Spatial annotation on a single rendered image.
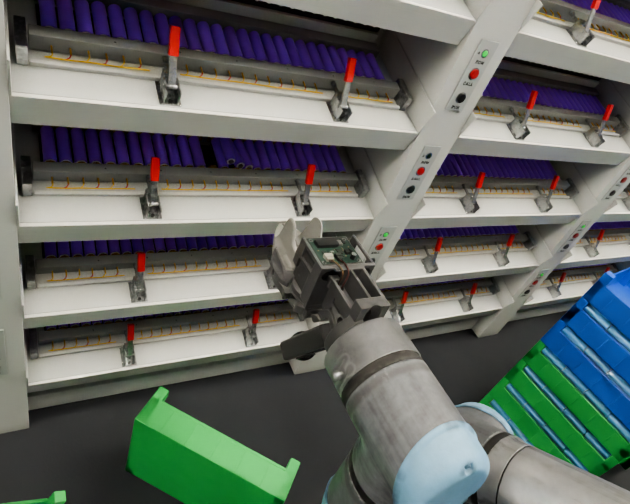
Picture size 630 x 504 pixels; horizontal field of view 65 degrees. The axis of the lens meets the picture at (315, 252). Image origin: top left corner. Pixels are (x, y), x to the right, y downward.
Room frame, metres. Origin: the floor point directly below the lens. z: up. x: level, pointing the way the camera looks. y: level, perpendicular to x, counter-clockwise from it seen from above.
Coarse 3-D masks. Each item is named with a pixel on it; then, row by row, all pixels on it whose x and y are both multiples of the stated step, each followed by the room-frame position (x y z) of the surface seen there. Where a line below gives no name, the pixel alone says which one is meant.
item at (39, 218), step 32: (32, 160) 0.55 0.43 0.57; (352, 160) 0.94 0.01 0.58; (32, 192) 0.51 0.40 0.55; (256, 192) 0.73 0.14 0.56; (288, 192) 0.77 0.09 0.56; (320, 192) 0.82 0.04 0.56; (352, 192) 0.87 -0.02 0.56; (32, 224) 0.46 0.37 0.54; (64, 224) 0.49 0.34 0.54; (96, 224) 0.51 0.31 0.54; (128, 224) 0.54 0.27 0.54; (160, 224) 0.57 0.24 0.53; (192, 224) 0.61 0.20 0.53; (224, 224) 0.64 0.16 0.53; (256, 224) 0.68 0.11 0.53; (352, 224) 0.82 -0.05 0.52
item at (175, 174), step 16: (48, 176) 0.53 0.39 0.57; (64, 176) 0.54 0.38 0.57; (80, 176) 0.56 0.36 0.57; (96, 176) 0.57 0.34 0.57; (112, 176) 0.58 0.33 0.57; (128, 176) 0.60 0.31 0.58; (144, 176) 0.61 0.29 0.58; (160, 176) 0.63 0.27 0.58; (176, 176) 0.65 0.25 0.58; (192, 176) 0.66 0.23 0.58; (208, 176) 0.68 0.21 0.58; (224, 176) 0.70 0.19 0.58; (240, 176) 0.72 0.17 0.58; (256, 176) 0.74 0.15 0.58; (272, 176) 0.76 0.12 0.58; (288, 176) 0.78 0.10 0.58; (304, 176) 0.80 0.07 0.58; (320, 176) 0.82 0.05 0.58; (336, 176) 0.85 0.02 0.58; (352, 176) 0.87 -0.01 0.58
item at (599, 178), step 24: (624, 96) 1.38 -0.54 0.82; (576, 168) 1.37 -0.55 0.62; (600, 168) 1.32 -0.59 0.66; (624, 168) 1.30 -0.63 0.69; (600, 192) 1.29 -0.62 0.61; (552, 240) 1.31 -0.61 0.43; (576, 240) 1.34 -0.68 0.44; (552, 264) 1.33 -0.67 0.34; (504, 312) 1.31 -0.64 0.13; (480, 336) 1.30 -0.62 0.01
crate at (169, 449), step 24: (144, 408) 0.48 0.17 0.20; (168, 408) 0.49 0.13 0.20; (144, 432) 0.45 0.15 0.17; (168, 432) 0.45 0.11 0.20; (192, 432) 0.47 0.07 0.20; (216, 432) 0.49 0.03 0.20; (144, 456) 0.45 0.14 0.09; (168, 456) 0.44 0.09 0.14; (192, 456) 0.44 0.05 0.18; (216, 456) 0.45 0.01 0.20; (240, 456) 0.47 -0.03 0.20; (144, 480) 0.45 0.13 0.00; (168, 480) 0.44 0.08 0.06; (192, 480) 0.44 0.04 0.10; (216, 480) 0.43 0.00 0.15; (240, 480) 0.43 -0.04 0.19; (264, 480) 0.44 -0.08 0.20; (288, 480) 0.46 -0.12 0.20
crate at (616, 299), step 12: (612, 276) 0.98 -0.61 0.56; (624, 276) 1.12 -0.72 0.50; (600, 288) 0.98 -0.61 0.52; (612, 288) 1.08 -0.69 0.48; (624, 288) 1.10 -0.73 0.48; (588, 300) 0.98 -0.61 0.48; (600, 300) 0.97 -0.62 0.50; (612, 300) 0.96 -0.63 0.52; (624, 300) 1.05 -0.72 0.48; (600, 312) 0.96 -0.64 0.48; (612, 312) 0.95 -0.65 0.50; (624, 312) 0.94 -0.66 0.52; (624, 324) 0.92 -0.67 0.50
